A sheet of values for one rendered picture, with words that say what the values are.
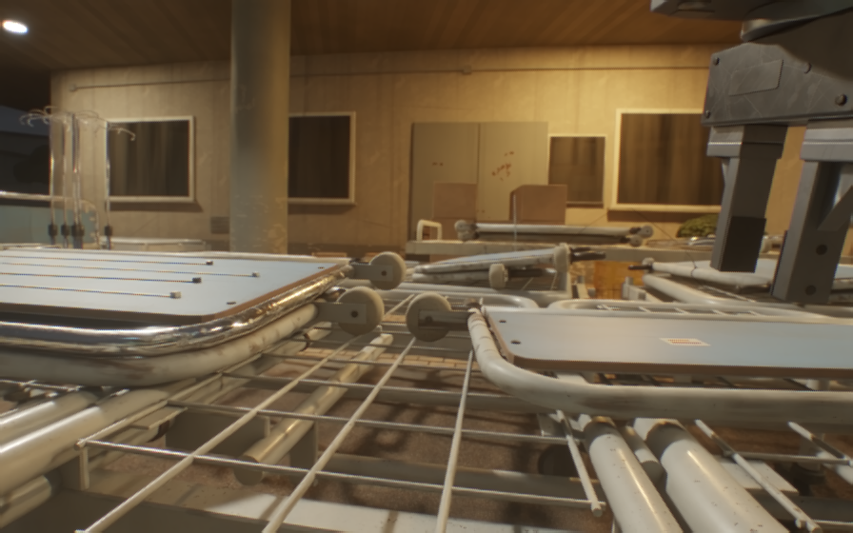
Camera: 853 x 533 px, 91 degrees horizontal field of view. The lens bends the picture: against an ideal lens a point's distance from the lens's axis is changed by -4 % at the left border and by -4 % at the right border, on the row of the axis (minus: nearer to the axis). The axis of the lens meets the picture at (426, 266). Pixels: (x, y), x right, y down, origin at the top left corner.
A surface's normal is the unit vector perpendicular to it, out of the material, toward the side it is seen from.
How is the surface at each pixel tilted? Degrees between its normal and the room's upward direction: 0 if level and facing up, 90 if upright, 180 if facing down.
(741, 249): 101
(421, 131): 90
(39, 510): 90
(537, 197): 90
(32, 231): 90
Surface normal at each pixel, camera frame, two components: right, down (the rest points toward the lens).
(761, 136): -0.04, 0.26
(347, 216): -0.15, 0.07
